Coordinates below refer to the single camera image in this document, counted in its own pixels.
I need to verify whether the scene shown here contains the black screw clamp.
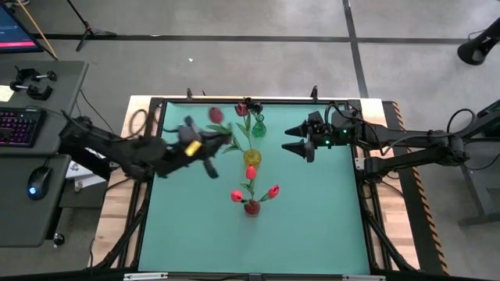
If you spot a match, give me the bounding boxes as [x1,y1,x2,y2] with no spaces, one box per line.
[14,66,59,84]
[9,80,54,101]

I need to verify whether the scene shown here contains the black tripod stand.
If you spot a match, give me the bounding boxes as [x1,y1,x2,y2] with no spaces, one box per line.
[65,0,118,52]

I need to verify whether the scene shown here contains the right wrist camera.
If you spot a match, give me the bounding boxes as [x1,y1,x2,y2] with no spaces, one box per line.
[307,110,326,128]

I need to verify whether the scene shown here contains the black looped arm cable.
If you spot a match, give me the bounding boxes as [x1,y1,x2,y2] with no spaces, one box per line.
[128,108,159,138]
[446,108,478,136]

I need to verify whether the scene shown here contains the yellow glass vase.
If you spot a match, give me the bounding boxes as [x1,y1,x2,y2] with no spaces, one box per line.
[243,148,263,169]

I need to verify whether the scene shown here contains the thin yellow pole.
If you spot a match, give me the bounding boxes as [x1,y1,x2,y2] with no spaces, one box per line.
[16,0,60,62]

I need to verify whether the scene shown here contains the white papers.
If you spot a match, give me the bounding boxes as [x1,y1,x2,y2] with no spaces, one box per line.
[65,150,114,190]

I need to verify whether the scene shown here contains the red ribbed glass vase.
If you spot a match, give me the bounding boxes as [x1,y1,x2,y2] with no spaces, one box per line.
[243,198,262,217]

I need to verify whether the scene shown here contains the grey equipment cart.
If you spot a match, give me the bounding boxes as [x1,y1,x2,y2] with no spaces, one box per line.
[456,99,500,228]

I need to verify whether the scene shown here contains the white metal bracket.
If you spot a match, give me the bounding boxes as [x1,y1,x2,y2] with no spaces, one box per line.
[123,272,170,281]
[341,274,387,281]

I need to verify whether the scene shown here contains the grey side desk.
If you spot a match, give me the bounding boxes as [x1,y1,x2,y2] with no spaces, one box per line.
[0,60,90,157]

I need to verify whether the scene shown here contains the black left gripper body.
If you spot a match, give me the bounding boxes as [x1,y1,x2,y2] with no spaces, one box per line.
[155,133,215,178]

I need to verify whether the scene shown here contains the teal table mat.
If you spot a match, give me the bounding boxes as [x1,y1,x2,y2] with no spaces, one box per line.
[137,100,371,275]

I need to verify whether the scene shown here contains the laptop screen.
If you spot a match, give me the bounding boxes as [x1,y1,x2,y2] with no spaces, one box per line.
[0,2,45,55]

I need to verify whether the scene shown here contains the backlit black keyboard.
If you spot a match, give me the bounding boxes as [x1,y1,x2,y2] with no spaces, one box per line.
[0,107,47,149]

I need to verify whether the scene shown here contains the green glass vase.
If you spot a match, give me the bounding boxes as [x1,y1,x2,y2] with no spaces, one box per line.
[251,113,268,139]

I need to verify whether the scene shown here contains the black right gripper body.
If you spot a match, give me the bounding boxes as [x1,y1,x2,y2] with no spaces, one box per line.
[309,116,357,149]

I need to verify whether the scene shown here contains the black orange hazard strip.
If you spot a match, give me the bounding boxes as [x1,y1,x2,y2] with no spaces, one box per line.
[384,100,449,275]

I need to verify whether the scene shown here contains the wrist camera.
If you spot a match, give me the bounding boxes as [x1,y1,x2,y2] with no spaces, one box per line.
[176,115,204,144]
[307,110,326,128]

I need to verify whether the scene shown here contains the dark grey low desk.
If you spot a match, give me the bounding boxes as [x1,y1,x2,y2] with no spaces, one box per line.
[0,154,72,248]

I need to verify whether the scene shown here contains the black computer mouse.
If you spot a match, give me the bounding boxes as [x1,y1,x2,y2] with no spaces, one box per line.
[26,165,53,201]

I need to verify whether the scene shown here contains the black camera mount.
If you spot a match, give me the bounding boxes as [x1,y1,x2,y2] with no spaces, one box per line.
[245,98,264,115]

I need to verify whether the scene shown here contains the dark red artificial tulip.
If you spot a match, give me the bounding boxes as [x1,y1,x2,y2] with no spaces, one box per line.
[205,106,245,155]
[233,101,255,155]

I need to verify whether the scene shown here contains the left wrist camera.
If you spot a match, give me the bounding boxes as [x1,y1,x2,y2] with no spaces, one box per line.
[176,115,204,144]

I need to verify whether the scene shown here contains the black round stand base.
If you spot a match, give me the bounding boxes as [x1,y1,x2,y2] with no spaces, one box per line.
[456,16,500,66]

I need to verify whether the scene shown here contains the pale paper note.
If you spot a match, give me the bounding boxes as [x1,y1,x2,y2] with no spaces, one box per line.
[0,84,16,104]

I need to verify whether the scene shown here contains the black table frame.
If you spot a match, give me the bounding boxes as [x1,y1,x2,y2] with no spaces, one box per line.
[89,95,421,281]

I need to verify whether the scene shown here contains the wooden table board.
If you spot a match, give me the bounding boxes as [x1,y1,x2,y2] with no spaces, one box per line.
[93,94,421,271]

